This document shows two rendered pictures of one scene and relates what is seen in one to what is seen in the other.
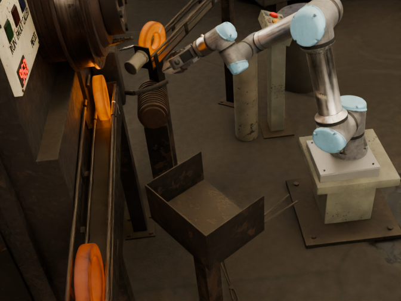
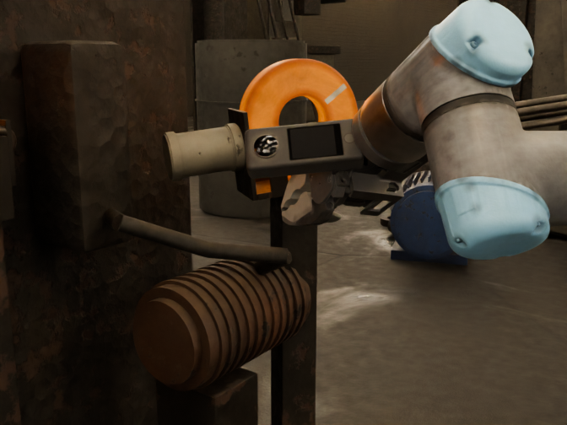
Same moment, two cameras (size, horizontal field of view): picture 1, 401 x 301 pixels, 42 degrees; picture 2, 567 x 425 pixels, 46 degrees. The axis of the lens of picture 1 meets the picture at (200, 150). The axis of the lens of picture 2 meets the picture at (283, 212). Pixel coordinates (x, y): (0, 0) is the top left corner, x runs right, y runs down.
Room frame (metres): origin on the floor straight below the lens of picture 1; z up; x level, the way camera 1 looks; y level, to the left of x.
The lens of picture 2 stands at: (1.27, -0.35, 0.78)
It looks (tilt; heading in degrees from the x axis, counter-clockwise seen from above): 13 degrees down; 37
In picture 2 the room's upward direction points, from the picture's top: straight up
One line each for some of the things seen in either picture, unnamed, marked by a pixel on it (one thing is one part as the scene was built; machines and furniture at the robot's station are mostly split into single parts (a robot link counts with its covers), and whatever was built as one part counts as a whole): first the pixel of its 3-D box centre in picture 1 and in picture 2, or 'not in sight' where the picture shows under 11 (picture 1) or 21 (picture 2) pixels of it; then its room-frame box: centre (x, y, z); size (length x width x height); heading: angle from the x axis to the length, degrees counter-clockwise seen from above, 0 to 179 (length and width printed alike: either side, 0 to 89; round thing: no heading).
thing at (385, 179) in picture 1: (346, 160); not in sight; (1.57, -0.59, 0.28); 0.32 x 0.32 x 0.04; 1
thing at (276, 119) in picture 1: (275, 76); not in sight; (2.21, -0.41, 0.31); 0.24 x 0.16 x 0.62; 1
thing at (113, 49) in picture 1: (107, 76); (77, 145); (1.75, 0.33, 0.68); 0.11 x 0.08 x 0.24; 91
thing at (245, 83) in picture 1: (245, 93); not in sight; (2.17, -0.25, 0.26); 0.12 x 0.12 x 0.52
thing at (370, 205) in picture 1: (342, 187); not in sight; (1.57, -0.59, 0.13); 0.40 x 0.40 x 0.26; 1
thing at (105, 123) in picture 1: (107, 113); not in sight; (1.53, 0.31, 0.66); 0.19 x 0.07 x 0.01; 1
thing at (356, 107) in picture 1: (349, 114); not in sight; (1.58, -0.58, 0.50); 0.13 x 0.12 x 0.14; 140
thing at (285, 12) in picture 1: (303, 49); not in sight; (2.62, -0.64, 0.22); 0.32 x 0.32 x 0.43
